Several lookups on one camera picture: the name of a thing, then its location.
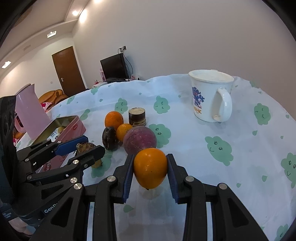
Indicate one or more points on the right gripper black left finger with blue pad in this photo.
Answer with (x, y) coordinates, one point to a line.
(114, 189)

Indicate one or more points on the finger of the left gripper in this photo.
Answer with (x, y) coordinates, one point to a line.
(39, 154)
(75, 165)

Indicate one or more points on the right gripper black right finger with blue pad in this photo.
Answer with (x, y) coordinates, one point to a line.
(188, 190)

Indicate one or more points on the wrinkled brown passion fruit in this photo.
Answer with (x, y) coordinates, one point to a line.
(83, 147)

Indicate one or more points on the large orange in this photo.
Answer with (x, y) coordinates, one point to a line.
(113, 119)

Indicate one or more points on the purple round radish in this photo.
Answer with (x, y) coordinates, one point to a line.
(139, 138)

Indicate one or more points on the small sugarcane stub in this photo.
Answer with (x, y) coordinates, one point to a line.
(136, 117)

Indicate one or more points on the small tan longan fruit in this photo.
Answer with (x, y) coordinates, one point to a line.
(60, 129)

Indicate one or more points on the person's left hand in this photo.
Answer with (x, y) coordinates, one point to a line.
(22, 227)

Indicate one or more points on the pink tin box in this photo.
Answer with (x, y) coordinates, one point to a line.
(73, 128)

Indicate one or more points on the dark purple passion fruit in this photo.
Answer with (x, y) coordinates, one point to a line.
(109, 138)

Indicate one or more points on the pink kettle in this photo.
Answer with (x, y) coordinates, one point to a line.
(30, 112)

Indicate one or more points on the small middle orange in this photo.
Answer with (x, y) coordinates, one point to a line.
(122, 131)

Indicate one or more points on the orange brown sofa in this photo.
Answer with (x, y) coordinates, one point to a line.
(53, 97)

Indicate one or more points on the brown wooden door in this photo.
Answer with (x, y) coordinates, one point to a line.
(68, 72)

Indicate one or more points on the black television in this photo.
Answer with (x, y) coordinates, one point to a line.
(114, 67)

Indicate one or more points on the white enamel mug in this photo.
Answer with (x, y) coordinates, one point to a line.
(211, 95)

